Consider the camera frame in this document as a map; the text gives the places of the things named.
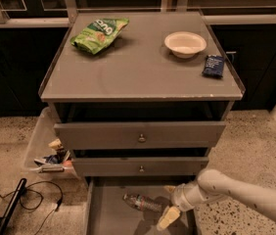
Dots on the grey drawer cabinet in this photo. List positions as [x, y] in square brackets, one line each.
[139, 79]

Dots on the grey middle drawer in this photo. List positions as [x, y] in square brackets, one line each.
[130, 166]

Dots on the brass middle drawer knob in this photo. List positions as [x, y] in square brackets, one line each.
[141, 169]

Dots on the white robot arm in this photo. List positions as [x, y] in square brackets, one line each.
[212, 185]

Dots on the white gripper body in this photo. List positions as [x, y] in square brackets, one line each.
[179, 197]

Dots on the green chip bag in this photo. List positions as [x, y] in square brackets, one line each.
[99, 35]

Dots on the clear plastic water bottle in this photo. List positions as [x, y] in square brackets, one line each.
[142, 203]

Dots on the white paper bowl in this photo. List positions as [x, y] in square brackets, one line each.
[185, 44]

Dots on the grey bottom drawer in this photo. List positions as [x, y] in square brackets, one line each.
[108, 214]

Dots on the grey top drawer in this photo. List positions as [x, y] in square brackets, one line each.
[124, 135]

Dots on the grey drawer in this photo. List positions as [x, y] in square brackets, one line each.
[108, 214]
[130, 166]
[124, 135]

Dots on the black flat device on floor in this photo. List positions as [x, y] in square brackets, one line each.
[4, 220]

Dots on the brass drawer knob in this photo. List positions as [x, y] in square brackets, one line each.
[141, 169]
[142, 138]

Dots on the dark blue snack packet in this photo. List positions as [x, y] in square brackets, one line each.
[214, 66]

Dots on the brass top drawer knob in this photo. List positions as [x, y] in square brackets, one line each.
[142, 138]

